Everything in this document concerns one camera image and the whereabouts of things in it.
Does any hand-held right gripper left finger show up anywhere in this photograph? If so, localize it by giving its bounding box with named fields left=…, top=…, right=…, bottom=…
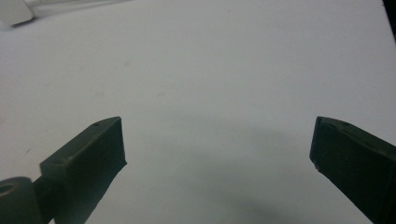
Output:
left=39, top=116, right=128, bottom=224

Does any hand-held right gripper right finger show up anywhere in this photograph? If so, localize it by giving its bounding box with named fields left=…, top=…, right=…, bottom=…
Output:
left=309, top=116, right=396, bottom=224

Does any white object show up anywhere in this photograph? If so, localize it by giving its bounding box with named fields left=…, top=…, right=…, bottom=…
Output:
left=0, top=0, right=132, bottom=27

